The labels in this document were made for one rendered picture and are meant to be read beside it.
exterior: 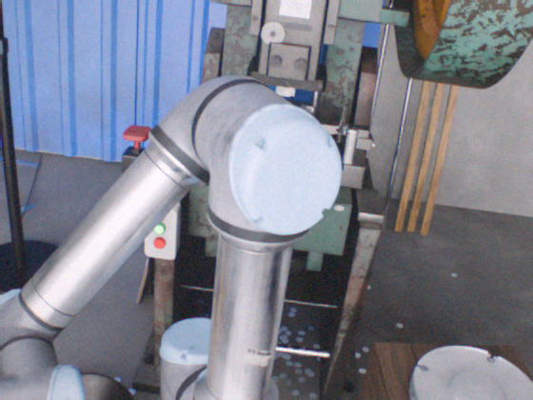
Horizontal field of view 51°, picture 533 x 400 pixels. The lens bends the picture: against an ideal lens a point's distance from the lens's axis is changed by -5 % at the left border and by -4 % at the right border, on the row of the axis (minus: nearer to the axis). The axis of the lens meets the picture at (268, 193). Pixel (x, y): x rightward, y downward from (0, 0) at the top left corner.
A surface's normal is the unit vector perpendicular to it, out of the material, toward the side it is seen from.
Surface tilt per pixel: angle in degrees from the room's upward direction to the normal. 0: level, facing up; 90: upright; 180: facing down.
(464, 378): 0
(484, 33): 125
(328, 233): 90
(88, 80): 90
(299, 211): 83
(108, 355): 0
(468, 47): 130
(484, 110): 90
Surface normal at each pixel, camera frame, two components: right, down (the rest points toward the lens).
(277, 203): 0.46, 0.33
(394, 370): 0.11, -0.88
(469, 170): -0.08, 0.45
